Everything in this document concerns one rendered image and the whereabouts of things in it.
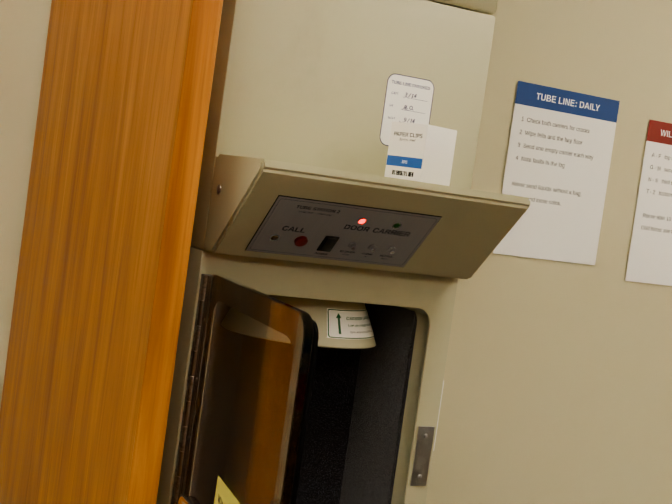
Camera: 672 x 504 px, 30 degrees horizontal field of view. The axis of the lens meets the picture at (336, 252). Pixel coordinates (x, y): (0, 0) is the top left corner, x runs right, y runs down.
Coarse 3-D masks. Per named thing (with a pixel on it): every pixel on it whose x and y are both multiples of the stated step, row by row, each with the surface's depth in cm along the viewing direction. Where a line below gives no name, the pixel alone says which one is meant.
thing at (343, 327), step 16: (304, 304) 139; (320, 304) 140; (336, 304) 140; (352, 304) 142; (320, 320) 139; (336, 320) 140; (352, 320) 141; (368, 320) 145; (320, 336) 138; (336, 336) 139; (352, 336) 141; (368, 336) 143
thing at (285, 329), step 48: (240, 288) 117; (240, 336) 115; (288, 336) 103; (240, 384) 113; (288, 384) 101; (192, 432) 127; (240, 432) 112; (288, 432) 100; (192, 480) 125; (240, 480) 110; (288, 480) 100
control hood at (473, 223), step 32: (224, 160) 126; (256, 160) 120; (224, 192) 125; (256, 192) 121; (288, 192) 122; (320, 192) 123; (352, 192) 124; (384, 192) 125; (416, 192) 127; (448, 192) 128; (480, 192) 131; (224, 224) 124; (256, 224) 125; (448, 224) 132; (480, 224) 134; (512, 224) 135; (256, 256) 129; (288, 256) 130; (416, 256) 136; (448, 256) 137; (480, 256) 139
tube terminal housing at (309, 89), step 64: (256, 0) 128; (320, 0) 132; (384, 0) 135; (256, 64) 129; (320, 64) 133; (384, 64) 136; (448, 64) 140; (256, 128) 130; (320, 128) 134; (448, 128) 141; (192, 256) 131; (192, 320) 129; (448, 320) 144
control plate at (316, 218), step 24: (288, 216) 125; (312, 216) 126; (336, 216) 126; (360, 216) 127; (384, 216) 128; (408, 216) 129; (432, 216) 130; (264, 240) 127; (288, 240) 128; (312, 240) 129; (360, 240) 131; (384, 240) 132; (408, 240) 133; (384, 264) 135
